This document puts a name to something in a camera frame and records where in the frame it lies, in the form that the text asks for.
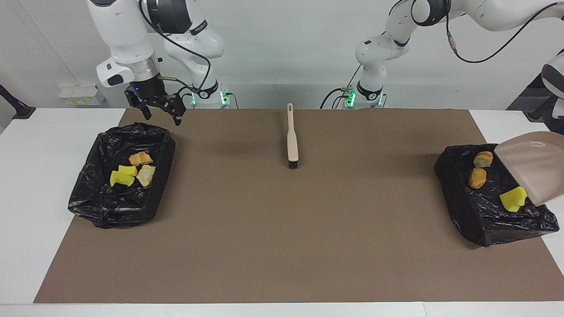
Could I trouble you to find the beige plastic dustpan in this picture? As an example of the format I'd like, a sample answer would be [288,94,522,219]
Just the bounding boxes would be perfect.
[493,131,564,206]

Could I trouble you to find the beige hand brush black bristles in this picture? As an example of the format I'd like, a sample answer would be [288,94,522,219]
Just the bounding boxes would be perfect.
[286,103,300,170]

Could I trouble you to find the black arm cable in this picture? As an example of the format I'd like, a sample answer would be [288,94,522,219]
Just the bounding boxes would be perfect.
[444,0,561,64]
[139,0,213,96]

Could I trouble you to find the black bag lined bin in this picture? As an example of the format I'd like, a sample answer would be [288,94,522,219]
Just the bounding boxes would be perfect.
[434,143,560,247]
[67,122,176,229]

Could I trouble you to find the yellow sponge wedge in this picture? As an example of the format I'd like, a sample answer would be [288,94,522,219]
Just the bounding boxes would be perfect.
[499,186,528,213]

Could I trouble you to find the pale bread chunk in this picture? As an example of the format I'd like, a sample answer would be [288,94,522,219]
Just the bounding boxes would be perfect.
[136,165,156,187]

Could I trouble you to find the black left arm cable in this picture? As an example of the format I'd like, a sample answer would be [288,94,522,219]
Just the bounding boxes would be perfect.
[444,0,561,64]

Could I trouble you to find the notched yellow sponge piece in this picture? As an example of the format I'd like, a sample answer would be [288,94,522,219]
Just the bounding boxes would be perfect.
[109,170,135,188]

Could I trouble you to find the brown peanut shaped bread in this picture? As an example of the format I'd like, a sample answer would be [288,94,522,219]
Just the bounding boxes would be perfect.
[468,167,488,189]

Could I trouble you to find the brown paper table mat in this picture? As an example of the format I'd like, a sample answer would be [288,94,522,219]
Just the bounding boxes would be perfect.
[33,109,564,304]

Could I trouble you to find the white power strip box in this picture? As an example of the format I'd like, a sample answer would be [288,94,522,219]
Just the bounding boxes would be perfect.
[58,85,106,106]

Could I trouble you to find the black stand pole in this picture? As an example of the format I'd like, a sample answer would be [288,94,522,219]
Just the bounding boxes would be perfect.
[0,84,37,120]
[527,97,551,123]

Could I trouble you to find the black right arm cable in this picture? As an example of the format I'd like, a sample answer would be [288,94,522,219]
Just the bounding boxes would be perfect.
[139,0,213,96]

